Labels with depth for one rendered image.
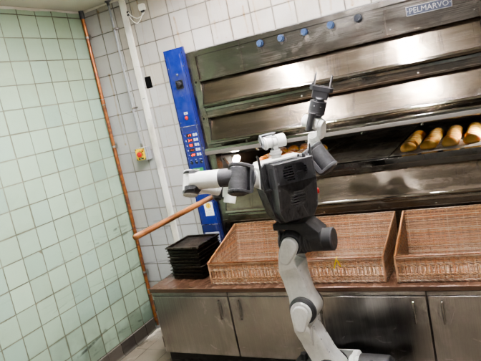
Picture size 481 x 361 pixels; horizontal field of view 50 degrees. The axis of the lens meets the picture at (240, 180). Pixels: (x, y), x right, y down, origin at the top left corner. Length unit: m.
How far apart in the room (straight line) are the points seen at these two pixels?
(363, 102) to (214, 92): 1.04
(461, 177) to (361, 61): 0.90
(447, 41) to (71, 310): 2.93
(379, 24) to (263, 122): 0.96
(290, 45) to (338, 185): 0.95
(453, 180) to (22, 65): 2.82
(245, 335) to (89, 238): 1.35
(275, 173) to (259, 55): 1.32
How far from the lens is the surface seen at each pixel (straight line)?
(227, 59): 3.58
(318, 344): 2.76
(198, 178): 2.50
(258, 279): 3.24
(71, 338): 3.83
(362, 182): 3.36
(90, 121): 4.06
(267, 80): 3.45
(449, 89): 3.19
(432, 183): 3.27
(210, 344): 3.58
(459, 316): 2.95
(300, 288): 2.64
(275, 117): 3.46
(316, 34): 3.34
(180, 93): 3.73
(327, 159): 2.56
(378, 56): 3.23
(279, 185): 2.34
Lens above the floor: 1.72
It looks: 9 degrees down
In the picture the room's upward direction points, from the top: 12 degrees counter-clockwise
